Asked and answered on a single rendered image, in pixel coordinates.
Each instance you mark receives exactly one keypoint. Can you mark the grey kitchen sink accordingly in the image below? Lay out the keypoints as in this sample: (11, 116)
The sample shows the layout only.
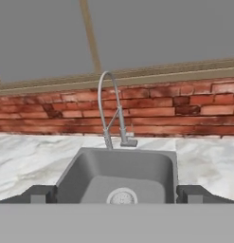
(121, 177)

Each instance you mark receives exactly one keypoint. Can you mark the grey arched tap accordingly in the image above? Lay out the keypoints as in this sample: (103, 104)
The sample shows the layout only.
(112, 107)

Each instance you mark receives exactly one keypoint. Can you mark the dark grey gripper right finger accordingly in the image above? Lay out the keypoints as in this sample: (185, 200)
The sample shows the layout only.
(194, 193)

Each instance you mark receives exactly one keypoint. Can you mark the tan framed window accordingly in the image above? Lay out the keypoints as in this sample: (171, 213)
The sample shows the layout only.
(121, 38)

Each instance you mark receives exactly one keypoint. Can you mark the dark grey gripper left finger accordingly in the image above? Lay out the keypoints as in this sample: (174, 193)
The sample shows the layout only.
(39, 193)

